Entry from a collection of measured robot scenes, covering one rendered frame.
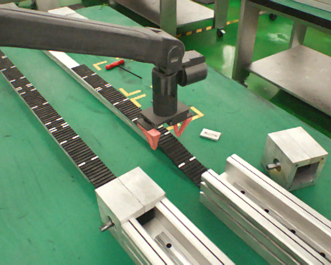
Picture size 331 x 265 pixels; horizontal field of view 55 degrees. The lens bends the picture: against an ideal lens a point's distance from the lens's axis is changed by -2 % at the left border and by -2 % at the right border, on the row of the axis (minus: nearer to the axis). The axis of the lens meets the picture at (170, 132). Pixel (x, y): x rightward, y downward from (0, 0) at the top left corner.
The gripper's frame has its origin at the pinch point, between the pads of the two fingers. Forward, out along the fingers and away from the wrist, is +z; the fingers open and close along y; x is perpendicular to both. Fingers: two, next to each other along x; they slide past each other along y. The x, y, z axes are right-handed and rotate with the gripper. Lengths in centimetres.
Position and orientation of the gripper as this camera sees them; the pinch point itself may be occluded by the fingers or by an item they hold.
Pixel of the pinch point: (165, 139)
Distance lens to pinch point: 81.6
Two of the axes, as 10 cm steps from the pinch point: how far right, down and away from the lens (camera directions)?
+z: 0.0, 7.8, 6.2
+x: -6.3, -4.8, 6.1
